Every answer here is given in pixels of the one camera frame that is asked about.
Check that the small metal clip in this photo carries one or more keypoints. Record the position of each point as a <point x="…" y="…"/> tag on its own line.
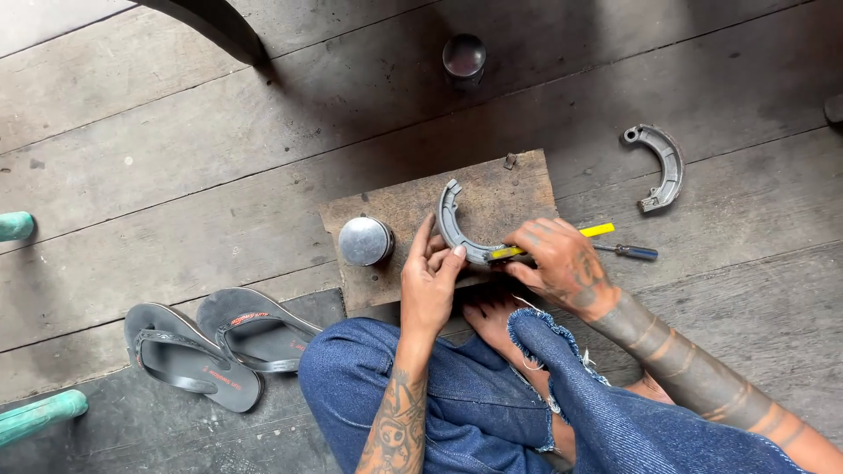
<point x="510" y="160"/>

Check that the yellow utility knife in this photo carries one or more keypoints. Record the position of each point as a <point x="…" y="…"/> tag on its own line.
<point x="596" y="231"/>

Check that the teal painted furniture leg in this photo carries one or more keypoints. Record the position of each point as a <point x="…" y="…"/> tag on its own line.
<point x="14" y="226"/>
<point x="39" y="413"/>

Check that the black flip-flop sandal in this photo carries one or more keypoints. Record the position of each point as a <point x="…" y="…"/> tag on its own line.
<point x="260" y="329"/>
<point x="188" y="359"/>

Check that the blue denim jeans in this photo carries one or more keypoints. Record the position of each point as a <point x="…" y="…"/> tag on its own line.
<point x="500" y="415"/>

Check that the silver metal piston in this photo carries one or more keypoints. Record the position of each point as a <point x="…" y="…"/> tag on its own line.
<point x="364" y="241"/>

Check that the person's left hand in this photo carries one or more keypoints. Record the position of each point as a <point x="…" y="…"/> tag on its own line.
<point x="428" y="289"/>

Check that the grey brake shoe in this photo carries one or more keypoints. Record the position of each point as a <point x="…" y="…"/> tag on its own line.
<point x="454" y="230"/>
<point x="662" y="168"/>

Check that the person's right hand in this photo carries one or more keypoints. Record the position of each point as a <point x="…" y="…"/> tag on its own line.
<point x="566" y="266"/>

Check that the person's right fingers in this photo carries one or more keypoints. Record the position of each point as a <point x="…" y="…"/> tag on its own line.
<point x="527" y="247"/>

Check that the wooden work board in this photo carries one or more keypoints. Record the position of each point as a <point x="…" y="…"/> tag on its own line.
<point x="500" y="194"/>

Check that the dark metal piston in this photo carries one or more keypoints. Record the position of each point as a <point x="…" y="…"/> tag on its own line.
<point x="463" y="58"/>

